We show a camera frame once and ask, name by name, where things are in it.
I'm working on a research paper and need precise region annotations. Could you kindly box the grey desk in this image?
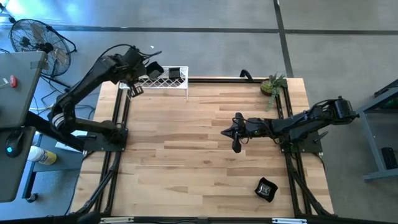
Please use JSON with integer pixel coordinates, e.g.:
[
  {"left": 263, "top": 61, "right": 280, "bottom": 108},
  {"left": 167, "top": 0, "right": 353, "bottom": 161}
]
[{"left": 0, "top": 50, "right": 48, "bottom": 203}]

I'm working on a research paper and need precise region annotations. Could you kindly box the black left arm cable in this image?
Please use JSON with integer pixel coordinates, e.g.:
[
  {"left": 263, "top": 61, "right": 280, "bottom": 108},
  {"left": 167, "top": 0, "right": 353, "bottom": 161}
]
[{"left": 99, "top": 43, "right": 163, "bottom": 63}]

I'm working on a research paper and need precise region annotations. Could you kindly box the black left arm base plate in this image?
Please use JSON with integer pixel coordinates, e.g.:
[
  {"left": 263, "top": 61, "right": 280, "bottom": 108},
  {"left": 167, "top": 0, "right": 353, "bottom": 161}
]
[{"left": 83, "top": 128, "right": 129, "bottom": 152}]

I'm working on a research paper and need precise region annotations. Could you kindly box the white wire shelf rack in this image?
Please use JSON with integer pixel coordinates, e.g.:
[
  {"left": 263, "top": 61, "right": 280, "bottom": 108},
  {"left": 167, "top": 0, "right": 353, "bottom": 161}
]
[{"left": 119, "top": 65, "right": 190, "bottom": 100}]

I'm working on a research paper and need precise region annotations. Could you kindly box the black computer mouse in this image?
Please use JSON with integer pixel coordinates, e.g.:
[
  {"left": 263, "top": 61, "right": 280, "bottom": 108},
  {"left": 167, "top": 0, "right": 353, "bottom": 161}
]
[{"left": 4, "top": 129, "right": 25, "bottom": 159}]

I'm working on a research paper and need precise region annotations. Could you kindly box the black clamp hook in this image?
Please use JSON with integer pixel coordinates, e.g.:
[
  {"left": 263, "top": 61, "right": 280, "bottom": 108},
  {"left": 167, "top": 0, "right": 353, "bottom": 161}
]
[{"left": 239, "top": 68, "right": 254, "bottom": 82}]

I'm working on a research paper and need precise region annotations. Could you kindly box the black floor fan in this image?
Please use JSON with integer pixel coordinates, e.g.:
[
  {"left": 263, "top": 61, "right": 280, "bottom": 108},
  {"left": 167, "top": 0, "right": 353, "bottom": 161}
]
[{"left": 8, "top": 17, "right": 78, "bottom": 90}]

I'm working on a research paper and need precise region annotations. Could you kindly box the silver metal bracket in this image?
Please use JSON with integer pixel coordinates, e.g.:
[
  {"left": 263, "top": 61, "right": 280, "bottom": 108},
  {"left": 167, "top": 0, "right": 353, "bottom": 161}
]
[
  {"left": 272, "top": 217, "right": 308, "bottom": 224},
  {"left": 98, "top": 217, "right": 135, "bottom": 224}
]

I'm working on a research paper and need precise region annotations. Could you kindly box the white yellow spray bottle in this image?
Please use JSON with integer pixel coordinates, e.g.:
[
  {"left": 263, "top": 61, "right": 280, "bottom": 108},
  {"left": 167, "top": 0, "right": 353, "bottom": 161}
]
[{"left": 27, "top": 145, "right": 58, "bottom": 166}]

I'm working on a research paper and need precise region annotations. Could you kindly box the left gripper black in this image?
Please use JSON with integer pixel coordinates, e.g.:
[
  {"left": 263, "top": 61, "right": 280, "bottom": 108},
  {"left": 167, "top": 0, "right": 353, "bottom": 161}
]
[{"left": 123, "top": 46, "right": 147, "bottom": 98}]

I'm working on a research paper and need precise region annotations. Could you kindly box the black aluminium table frame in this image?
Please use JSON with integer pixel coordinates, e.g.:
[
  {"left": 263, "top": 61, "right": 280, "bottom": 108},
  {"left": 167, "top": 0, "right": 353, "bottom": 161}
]
[{"left": 70, "top": 76, "right": 336, "bottom": 224}]

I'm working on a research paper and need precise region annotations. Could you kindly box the black wavy square plate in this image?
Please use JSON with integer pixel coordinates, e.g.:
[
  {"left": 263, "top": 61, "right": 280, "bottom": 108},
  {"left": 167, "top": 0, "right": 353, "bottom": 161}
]
[{"left": 254, "top": 177, "right": 279, "bottom": 203}]

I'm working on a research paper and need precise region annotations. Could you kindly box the potted green succulent plant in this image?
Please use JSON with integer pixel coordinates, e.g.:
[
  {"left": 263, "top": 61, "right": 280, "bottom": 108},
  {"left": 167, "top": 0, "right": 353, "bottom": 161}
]
[{"left": 259, "top": 72, "right": 289, "bottom": 112}]

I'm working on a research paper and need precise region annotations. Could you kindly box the grey desk foot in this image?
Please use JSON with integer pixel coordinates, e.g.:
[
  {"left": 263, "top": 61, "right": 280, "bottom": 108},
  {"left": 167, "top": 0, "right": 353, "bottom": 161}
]
[{"left": 21, "top": 133, "right": 84, "bottom": 203}]

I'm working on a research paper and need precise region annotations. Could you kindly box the black flat device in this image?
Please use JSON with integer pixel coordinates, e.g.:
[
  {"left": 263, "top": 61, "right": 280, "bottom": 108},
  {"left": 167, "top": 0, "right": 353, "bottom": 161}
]
[{"left": 381, "top": 146, "right": 398, "bottom": 170}]

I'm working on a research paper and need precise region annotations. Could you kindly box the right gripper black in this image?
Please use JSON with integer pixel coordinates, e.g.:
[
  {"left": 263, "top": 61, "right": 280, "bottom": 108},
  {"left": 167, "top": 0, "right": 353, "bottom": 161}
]
[{"left": 221, "top": 111, "right": 274, "bottom": 154}]

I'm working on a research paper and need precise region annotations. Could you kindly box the black slanted stand beam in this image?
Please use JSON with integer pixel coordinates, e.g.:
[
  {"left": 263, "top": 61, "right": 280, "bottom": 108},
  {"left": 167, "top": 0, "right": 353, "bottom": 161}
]
[{"left": 23, "top": 110, "right": 86, "bottom": 152}]

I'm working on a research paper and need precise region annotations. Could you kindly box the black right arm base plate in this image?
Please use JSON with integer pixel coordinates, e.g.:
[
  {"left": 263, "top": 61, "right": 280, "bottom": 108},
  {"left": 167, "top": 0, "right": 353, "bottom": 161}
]
[{"left": 278, "top": 128, "right": 329, "bottom": 154}]

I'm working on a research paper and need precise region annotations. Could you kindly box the grey metal side table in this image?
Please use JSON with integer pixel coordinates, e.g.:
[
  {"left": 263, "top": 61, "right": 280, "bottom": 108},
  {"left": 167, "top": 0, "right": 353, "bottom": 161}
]
[{"left": 343, "top": 77, "right": 398, "bottom": 183}]

